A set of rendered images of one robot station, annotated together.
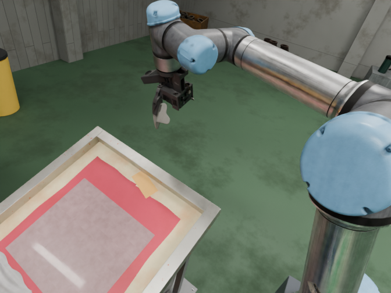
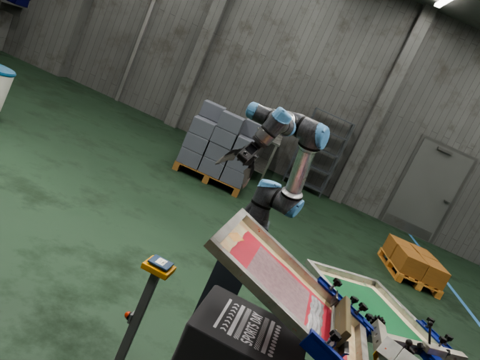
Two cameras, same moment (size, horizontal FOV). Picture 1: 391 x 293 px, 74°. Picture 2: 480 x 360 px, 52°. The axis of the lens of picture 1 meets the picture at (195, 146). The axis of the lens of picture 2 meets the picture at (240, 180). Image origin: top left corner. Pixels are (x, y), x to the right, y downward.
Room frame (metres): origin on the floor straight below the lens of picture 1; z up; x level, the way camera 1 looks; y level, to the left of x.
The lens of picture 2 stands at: (1.40, 1.95, 1.92)
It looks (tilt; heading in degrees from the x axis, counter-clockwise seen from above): 12 degrees down; 249
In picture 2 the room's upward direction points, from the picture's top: 24 degrees clockwise
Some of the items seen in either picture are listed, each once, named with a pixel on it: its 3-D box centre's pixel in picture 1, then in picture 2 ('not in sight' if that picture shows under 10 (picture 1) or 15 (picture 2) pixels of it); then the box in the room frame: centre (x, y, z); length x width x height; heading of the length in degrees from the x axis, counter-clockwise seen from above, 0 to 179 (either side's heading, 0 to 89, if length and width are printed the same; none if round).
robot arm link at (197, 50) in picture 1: (196, 48); (281, 124); (0.58, 0.04, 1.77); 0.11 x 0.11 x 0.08; 46
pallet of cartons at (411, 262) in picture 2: not in sight; (412, 263); (-4.17, -3.97, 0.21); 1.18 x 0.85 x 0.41; 66
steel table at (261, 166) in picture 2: not in sight; (258, 149); (-2.42, -7.51, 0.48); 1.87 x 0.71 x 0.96; 67
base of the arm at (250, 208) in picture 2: not in sight; (258, 211); (0.30, -0.41, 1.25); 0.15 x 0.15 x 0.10
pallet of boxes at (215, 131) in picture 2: not in sight; (221, 146); (-1.05, -5.67, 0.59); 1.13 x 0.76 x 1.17; 159
